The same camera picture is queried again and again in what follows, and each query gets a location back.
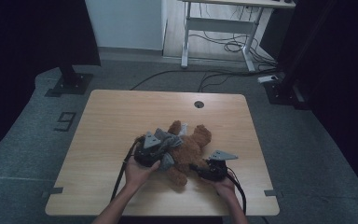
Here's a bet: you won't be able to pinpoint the black stand with square base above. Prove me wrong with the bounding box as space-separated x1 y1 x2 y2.
45 63 94 98

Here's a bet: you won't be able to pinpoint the tangled black cables under desk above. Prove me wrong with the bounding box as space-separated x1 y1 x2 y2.
188 3 278 68

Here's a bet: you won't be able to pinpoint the brown teddy bear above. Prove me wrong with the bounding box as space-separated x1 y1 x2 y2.
166 119 213 188

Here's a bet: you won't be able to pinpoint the black stand with dark base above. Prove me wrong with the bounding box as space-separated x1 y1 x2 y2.
263 0 339 110

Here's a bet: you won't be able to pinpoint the grey knit doll sweater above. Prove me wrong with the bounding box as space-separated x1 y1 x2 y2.
153 123 189 173

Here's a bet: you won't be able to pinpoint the white power strip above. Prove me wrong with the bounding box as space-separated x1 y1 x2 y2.
257 75 280 84

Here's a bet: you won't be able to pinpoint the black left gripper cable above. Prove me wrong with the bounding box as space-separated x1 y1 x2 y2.
109 135 145 203

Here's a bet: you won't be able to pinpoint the person's left hand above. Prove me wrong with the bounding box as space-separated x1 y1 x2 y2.
124 155 162 191

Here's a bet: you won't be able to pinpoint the black curtain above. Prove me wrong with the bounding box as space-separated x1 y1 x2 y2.
259 0 358 206
0 0 103 164

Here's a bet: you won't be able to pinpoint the person's right hand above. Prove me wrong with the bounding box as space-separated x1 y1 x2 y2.
210 174 237 201

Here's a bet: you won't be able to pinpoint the white metal frame desk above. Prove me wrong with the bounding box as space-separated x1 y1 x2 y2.
179 0 296 73

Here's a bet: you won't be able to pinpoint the grey tape strip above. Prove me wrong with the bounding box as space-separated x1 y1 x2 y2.
41 186 64 199
263 189 284 198

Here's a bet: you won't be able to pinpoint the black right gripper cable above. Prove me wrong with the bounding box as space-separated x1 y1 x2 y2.
226 167 248 217

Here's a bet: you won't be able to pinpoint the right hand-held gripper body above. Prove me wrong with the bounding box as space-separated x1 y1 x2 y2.
200 149 240 182

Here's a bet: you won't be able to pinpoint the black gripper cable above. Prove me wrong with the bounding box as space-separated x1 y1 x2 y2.
226 167 248 217
109 135 145 203

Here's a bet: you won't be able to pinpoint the long black floor cable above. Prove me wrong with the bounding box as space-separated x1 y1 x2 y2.
130 68 278 91

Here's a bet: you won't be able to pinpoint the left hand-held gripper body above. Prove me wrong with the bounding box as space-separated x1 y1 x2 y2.
133 131 169 168

